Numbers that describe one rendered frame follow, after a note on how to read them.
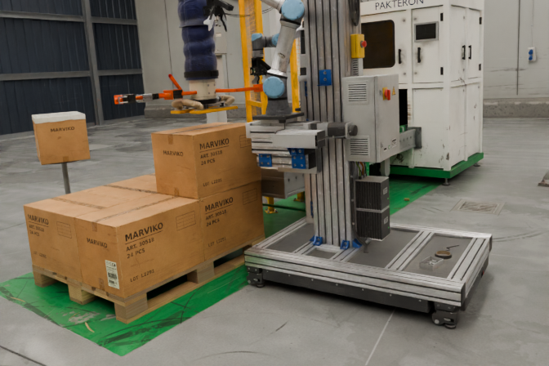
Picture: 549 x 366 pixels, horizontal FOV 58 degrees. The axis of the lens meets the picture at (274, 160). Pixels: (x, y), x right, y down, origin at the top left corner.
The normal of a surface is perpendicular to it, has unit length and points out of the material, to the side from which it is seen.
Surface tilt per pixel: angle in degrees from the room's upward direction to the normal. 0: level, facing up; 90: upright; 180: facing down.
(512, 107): 89
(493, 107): 90
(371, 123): 90
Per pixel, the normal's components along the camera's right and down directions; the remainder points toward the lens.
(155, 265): 0.79, 0.06
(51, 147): 0.47, 0.13
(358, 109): -0.53, 0.18
